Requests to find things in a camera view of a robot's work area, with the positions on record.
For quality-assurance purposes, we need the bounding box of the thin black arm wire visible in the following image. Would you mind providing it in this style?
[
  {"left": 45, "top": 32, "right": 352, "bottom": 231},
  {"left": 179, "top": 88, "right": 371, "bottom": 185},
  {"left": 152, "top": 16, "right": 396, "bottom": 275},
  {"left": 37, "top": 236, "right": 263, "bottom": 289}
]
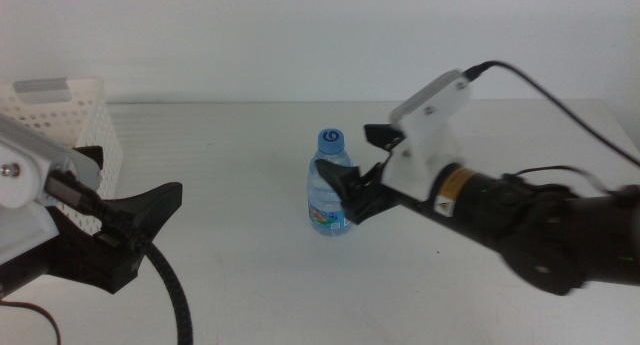
[
  {"left": 0, "top": 298, "right": 62, "bottom": 345},
  {"left": 502, "top": 164, "right": 617, "bottom": 196}
]

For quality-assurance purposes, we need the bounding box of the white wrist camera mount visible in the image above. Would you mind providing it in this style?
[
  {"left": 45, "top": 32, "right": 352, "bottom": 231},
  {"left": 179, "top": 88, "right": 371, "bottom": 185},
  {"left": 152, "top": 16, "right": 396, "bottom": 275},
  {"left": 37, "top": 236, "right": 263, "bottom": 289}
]
[
  {"left": 0, "top": 113, "right": 104, "bottom": 266},
  {"left": 382, "top": 68, "right": 472, "bottom": 204}
]

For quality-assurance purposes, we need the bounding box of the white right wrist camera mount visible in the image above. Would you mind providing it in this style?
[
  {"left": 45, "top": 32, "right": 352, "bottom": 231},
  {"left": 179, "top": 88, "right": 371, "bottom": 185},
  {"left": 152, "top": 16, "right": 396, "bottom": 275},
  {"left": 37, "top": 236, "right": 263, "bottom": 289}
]
[{"left": 382, "top": 68, "right": 472, "bottom": 204}]

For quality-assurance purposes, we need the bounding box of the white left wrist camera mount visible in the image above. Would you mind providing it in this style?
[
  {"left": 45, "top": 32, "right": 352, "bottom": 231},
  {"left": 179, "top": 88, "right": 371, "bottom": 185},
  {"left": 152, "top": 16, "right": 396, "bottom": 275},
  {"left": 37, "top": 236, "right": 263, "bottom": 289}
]
[{"left": 0, "top": 113, "right": 104, "bottom": 266}]

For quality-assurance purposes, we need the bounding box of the thin black right arm wire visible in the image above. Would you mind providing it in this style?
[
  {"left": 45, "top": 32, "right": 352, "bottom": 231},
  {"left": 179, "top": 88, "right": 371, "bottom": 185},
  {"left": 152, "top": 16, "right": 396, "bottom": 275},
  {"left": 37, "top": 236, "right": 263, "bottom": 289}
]
[{"left": 502, "top": 164, "right": 617, "bottom": 196}]

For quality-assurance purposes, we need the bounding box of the thick black braided cable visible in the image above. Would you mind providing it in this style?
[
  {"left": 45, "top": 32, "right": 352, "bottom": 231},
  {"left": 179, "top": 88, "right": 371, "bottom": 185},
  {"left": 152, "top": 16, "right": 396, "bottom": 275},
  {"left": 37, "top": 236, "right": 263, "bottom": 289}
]
[{"left": 44, "top": 170, "right": 195, "bottom": 345}]

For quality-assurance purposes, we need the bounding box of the clear water bottle blue cap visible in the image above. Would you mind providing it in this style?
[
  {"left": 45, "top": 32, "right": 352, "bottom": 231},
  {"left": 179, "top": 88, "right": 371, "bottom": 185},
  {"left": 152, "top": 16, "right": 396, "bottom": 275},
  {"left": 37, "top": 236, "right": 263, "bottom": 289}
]
[{"left": 307, "top": 128, "right": 354, "bottom": 238}]

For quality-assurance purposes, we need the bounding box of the white perforated plastic basket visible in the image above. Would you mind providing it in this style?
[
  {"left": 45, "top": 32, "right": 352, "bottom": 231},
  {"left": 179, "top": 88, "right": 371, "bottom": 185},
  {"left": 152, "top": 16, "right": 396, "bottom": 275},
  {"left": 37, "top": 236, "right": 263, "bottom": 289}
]
[{"left": 0, "top": 77, "right": 125, "bottom": 236}]

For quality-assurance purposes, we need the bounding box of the smooth black camera cable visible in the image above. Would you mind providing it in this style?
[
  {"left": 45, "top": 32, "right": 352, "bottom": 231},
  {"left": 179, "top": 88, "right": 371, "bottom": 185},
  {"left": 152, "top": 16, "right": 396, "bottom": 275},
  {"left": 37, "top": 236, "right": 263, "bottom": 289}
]
[{"left": 462, "top": 59, "right": 640, "bottom": 169}]

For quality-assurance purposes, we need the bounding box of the thin black left arm wire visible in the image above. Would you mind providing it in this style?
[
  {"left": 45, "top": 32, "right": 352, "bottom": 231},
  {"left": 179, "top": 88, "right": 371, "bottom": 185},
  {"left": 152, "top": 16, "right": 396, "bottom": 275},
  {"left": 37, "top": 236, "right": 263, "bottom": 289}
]
[{"left": 0, "top": 298, "right": 62, "bottom": 345}]

